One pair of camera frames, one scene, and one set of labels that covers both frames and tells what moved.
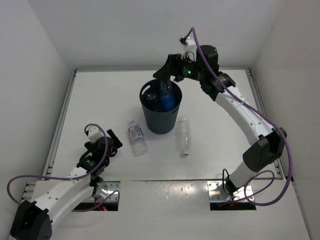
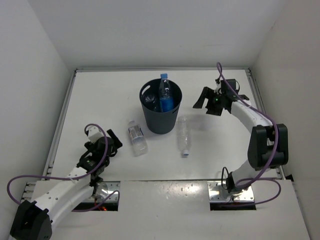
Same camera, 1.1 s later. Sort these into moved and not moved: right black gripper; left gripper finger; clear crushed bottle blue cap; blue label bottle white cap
Moved: right black gripper
Not moved: clear crushed bottle blue cap; left gripper finger; blue label bottle white cap
